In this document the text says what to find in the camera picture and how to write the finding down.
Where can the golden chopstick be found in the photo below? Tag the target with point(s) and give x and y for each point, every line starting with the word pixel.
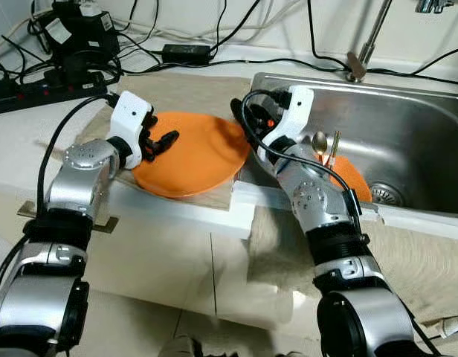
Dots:
pixel 336 141
pixel 332 154

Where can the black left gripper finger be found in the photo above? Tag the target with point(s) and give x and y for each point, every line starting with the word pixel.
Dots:
pixel 169 137
pixel 157 152

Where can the stainless steel sink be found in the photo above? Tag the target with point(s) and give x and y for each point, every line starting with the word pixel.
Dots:
pixel 407 126

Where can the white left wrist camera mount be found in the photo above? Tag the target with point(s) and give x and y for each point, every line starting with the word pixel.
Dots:
pixel 128 115

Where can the orange bowl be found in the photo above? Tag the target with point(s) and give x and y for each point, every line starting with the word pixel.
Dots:
pixel 354 182

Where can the metal spoon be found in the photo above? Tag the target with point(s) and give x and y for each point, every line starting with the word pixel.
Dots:
pixel 319 141

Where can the steel sink drain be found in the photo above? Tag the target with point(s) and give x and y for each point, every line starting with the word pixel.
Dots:
pixel 385 194

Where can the grey robot foot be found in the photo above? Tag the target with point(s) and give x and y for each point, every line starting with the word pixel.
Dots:
pixel 181 348

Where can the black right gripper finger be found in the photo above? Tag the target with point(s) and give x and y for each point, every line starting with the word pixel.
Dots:
pixel 237 110

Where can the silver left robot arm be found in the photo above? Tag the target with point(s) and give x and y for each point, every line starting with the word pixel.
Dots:
pixel 76 182

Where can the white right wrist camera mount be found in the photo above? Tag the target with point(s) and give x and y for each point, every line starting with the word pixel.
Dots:
pixel 296 108

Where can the black power adapter brick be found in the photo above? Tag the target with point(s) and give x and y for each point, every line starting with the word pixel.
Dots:
pixel 186 53

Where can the black power strip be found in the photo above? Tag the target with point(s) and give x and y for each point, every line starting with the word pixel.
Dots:
pixel 36 93

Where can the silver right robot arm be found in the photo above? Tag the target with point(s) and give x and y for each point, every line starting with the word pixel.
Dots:
pixel 314 197

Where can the black charger box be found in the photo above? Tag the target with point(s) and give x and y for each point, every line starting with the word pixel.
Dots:
pixel 84 37

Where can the beige cloth mat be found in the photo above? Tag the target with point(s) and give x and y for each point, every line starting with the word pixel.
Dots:
pixel 192 93

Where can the chrome wall tap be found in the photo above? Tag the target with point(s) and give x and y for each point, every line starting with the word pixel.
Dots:
pixel 433 6

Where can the steel sink faucet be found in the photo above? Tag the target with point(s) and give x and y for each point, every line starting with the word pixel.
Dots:
pixel 372 37

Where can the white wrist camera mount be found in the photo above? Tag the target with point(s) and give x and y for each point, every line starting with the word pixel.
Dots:
pixel 128 115
pixel 296 108

